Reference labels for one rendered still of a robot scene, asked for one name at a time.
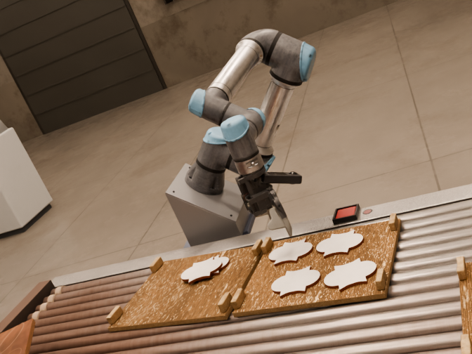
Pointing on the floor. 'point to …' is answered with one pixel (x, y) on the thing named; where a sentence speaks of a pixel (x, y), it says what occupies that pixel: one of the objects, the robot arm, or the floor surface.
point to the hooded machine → (19, 187)
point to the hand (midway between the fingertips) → (283, 228)
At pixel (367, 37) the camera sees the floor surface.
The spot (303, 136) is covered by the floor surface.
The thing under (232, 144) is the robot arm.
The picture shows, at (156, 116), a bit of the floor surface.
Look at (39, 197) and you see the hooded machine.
